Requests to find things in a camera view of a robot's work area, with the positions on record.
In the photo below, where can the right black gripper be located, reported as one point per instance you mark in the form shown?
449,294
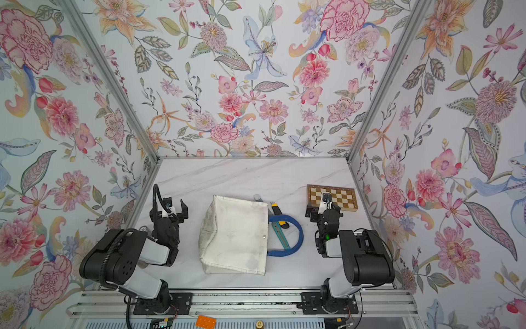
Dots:
324,211

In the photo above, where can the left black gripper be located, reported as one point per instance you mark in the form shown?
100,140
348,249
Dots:
169,214

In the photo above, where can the blue knitted pouch handle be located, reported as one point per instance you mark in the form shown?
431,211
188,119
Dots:
293,248

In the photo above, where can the large yellow black utility knife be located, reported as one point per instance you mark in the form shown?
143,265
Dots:
277,211

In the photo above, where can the white canvas tote pouch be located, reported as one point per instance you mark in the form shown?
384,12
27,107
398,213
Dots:
234,237

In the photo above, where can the grey blue utility knife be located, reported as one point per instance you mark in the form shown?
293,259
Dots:
258,198

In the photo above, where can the teal utility knife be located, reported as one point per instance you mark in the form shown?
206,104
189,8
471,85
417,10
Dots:
280,234

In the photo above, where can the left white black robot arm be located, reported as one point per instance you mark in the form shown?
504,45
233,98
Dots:
113,261

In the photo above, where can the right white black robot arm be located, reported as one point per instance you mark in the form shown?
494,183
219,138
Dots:
366,263

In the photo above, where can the wooden folding chess board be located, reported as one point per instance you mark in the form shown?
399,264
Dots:
345,198

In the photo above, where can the orange tag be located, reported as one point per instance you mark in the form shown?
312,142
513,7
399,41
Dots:
205,322

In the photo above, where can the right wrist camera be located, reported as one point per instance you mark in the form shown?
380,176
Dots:
326,201

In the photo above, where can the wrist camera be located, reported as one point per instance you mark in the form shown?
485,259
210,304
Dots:
167,204
326,201

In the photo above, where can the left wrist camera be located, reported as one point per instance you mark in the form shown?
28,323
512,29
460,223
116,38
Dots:
167,204

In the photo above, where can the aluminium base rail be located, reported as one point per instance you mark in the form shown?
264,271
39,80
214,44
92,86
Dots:
243,303

